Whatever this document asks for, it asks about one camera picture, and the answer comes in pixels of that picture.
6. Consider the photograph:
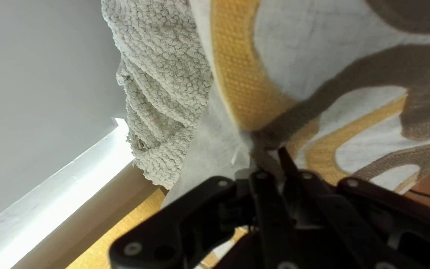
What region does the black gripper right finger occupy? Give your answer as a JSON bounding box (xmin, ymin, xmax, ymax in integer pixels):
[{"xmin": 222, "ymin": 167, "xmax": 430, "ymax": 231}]
[{"xmin": 276, "ymin": 144, "xmax": 430, "ymax": 269}]

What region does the white baseboard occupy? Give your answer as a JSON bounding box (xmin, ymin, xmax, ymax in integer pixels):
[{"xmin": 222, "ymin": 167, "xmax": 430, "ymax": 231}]
[{"xmin": 0, "ymin": 116, "xmax": 137, "ymax": 269}]

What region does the grey knit blanket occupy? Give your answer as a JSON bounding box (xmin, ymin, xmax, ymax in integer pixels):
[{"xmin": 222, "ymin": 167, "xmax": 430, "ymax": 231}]
[{"xmin": 99, "ymin": 0, "xmax": 214, "ymax": 191}]

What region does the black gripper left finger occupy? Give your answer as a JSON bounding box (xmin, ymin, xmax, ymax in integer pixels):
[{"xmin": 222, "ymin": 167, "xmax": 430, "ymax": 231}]
[{"xmin": 107, "ymin": 147, "xmax": 295, "ymax": 269}]

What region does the yellow grey wavy pattern pillow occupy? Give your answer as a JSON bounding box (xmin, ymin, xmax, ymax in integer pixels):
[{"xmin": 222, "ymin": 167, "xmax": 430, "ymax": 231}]
[{"xmin": 162, "ymin": 0, "xmax": 430, "ymax": 206}]

